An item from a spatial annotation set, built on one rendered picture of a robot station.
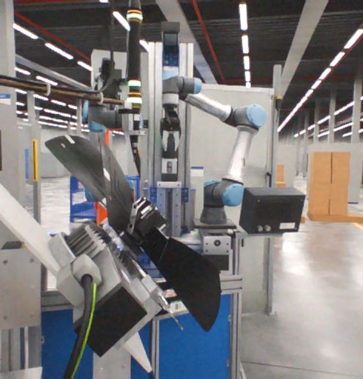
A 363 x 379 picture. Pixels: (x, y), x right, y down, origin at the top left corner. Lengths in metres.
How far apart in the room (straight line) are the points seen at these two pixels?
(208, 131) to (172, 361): 1.94
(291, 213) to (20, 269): 1.19
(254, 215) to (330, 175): 7.69
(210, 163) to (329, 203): 6.51
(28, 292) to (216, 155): 2.38
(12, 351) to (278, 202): 1.17
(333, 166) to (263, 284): 6.07
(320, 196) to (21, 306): 8.61
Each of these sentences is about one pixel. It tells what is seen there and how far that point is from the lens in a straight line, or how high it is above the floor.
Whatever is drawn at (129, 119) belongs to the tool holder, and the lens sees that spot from 1.18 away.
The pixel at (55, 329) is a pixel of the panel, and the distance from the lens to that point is 1.69.
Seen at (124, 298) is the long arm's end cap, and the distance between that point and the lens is 0.74.
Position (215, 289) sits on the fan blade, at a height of 1.08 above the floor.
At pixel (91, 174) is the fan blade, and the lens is 1.14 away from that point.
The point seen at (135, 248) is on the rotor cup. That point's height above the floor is 1.13.
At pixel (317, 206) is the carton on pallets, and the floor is 0.32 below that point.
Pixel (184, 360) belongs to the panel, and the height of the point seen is 0.49.
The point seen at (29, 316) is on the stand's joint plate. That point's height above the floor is 0.98.
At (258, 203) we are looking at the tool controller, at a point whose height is 1.19.
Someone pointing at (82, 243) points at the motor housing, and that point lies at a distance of 1.05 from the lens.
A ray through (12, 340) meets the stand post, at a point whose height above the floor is 0.91.
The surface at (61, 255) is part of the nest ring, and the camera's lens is 1.03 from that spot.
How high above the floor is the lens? 1.38
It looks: 5 degrees down
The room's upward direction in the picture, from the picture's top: 1 degrees clockwise
